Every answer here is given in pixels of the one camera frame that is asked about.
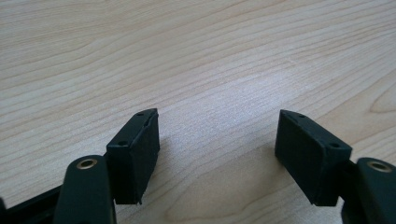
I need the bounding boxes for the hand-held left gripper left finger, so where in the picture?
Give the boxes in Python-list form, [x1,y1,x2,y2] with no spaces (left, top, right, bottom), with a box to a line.
[106,107,161,205]

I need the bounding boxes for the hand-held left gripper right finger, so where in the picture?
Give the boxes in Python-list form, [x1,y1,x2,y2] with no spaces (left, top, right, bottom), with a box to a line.
[274,109,353,207]

